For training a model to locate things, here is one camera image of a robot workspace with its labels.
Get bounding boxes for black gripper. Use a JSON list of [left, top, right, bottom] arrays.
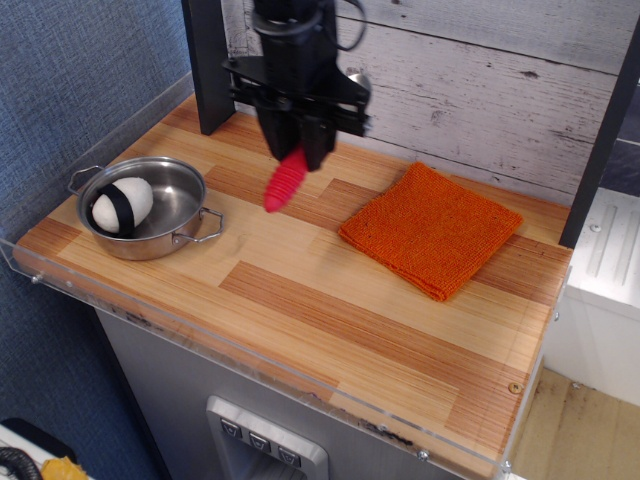
[[223, 19, 371, 171]]

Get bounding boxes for spoon with red handle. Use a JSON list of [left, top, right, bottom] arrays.
[[263, 73, 372, 213]]

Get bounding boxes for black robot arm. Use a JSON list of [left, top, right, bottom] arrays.
[[223, 1, 372, 171]]

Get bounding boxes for orange knitted cloth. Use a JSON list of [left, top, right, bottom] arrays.
[[339, 163, 523, 301]]

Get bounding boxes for stainless steel pot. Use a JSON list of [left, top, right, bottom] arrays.
[[67, 157, 224, 260]]

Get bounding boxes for white plush sushi toy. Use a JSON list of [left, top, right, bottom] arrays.
[[91, 177, 153, 238]]

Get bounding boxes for clear acrylic table guard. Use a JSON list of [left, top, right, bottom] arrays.
[[11, 99, 570, 479]]

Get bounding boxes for grey toy fridge cabinet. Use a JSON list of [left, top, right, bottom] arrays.
[[94, 307, 461, 480]]

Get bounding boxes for silver dispenser button panel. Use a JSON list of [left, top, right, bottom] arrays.
[[206, 395, 330, 479]]

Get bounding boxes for white toy sink unit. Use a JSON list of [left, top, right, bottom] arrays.
[[543, 188, 639, 405]]

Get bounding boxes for yellow object at corner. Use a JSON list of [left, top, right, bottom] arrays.
[[40, 457, 90, 480]]

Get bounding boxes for dark left frame post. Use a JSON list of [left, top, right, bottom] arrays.
[[181, 0, 236, 135]]

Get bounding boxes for dark frame post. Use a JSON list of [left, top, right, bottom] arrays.
[[559, 21, 639, 249], [181, 0, 236, 135]]

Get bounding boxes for dark right frame post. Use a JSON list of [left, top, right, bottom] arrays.
[[559, 21, 639, 249]]

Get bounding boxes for black braided cable sleeve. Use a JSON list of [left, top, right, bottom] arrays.
[[0, 447, 41, 480]]

